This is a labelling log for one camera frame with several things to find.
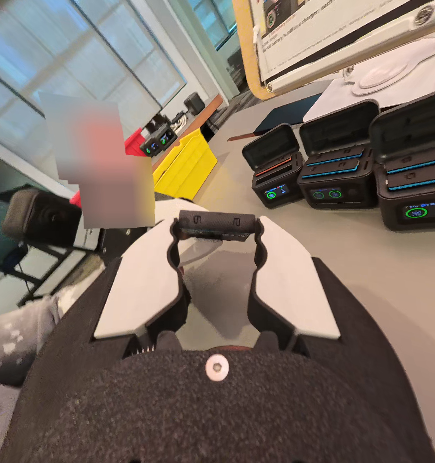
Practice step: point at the small black box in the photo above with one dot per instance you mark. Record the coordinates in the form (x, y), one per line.
(194, 105)

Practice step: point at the black battery charger case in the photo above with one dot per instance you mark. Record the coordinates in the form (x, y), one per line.
(362, 195)
(293, 191)
(387, 209)
(159, 139)

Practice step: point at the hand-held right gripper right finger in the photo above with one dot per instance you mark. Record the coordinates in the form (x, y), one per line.
(293, 285)

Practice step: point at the dark blue panel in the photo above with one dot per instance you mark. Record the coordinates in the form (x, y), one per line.
(286, 115)

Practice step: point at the person's left forearm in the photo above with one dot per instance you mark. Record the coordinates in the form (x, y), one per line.
(18, 332)

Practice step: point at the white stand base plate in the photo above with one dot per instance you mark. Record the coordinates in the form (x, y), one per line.
(333, 101)

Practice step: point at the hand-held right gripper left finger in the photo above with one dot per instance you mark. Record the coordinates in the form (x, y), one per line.
(145, 282)

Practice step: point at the black battery with orange edge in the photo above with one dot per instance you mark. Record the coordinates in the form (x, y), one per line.
(271, 164)

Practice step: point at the yellow plastic bin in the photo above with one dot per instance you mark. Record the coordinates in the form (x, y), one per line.
(188, 170)

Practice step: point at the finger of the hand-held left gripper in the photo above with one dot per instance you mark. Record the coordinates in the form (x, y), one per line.
(170, 209)

